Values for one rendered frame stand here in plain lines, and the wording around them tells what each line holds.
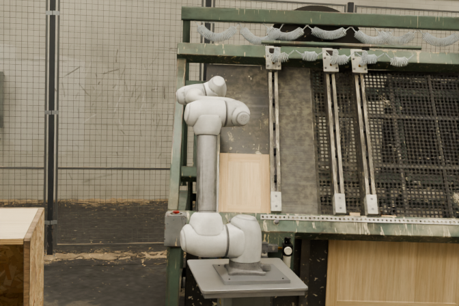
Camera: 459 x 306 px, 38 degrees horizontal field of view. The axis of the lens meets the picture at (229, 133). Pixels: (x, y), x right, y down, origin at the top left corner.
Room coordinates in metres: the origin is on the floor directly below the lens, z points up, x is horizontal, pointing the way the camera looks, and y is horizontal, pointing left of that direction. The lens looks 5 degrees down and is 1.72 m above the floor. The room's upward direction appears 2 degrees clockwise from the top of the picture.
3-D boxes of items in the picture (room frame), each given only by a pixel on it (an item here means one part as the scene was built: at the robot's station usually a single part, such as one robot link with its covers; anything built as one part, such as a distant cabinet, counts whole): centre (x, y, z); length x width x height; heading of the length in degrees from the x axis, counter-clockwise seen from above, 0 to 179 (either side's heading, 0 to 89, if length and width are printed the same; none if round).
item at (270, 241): (3.74, -0.16, 0.69); 0.50 x 0.14 x 0.24; 92
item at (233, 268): (3.18, -0.12, 0.79); 0.22 x 0.18 x 0.06; 97
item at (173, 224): (3.66, 0.28, 0.84); 0.12 x 0.12 x 0.18; 2
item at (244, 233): (3.18, -0.09, 0.93); 0.18 x 0.16 x 0.22; 103
